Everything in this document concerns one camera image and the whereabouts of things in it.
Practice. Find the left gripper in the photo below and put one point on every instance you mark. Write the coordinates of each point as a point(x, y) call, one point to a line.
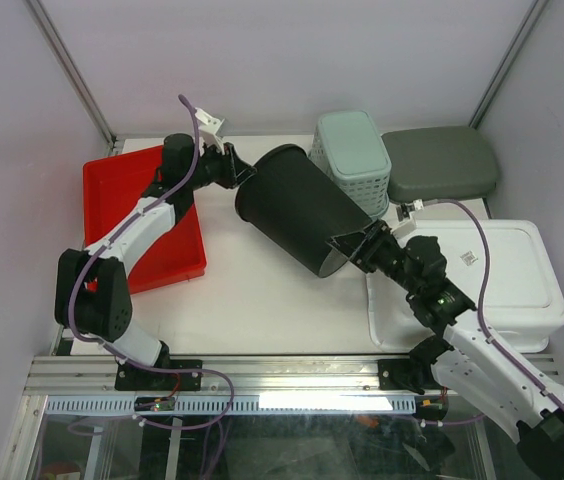
point(236, 169)

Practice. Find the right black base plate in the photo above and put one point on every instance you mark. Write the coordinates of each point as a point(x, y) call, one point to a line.
point(403, 374)

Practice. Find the right aluminium frame post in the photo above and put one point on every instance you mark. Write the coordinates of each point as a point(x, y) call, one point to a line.
point(522, 34)

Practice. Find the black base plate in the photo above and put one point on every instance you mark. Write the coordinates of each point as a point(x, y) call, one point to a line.
point(186, 378)
point(403, 374)

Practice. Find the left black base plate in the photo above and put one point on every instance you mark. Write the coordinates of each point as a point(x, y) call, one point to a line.
point(186, 378)

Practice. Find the left aluminium frame post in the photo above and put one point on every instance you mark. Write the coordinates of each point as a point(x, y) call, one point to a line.
point(68, 65)

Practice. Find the red plastic tray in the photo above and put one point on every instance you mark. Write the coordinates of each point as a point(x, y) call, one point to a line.
point(111, 188)

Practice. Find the light blue perforated basket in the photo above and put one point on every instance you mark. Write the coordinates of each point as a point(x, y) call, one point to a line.
point(348, 148)

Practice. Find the aluminium frame post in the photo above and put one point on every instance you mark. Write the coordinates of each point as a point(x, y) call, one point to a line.
point(522, 34)
point(68, 65)

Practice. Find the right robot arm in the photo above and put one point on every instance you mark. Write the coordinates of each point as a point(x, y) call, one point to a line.
point(464, 353)

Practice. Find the grey-green plastic tray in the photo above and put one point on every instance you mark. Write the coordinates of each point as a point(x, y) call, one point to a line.
point(431, 163)

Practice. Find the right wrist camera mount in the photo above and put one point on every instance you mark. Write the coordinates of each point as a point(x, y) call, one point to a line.
point(405, 216)

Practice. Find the white slotted cable duct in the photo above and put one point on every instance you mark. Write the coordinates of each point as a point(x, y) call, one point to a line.
point(268, 403)

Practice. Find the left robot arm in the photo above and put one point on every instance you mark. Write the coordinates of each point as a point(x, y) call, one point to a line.
point(93, 297)

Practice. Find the aluminium mounting rail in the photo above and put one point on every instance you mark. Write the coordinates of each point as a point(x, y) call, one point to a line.
point(250, 374)

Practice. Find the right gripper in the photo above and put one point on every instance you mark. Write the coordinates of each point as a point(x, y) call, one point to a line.
point(361, 246)

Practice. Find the black plastic bucket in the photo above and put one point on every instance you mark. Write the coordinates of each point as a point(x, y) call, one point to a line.
point(294, 204)

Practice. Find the white plastic tub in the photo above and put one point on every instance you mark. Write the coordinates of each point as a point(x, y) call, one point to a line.
point(523, 300)

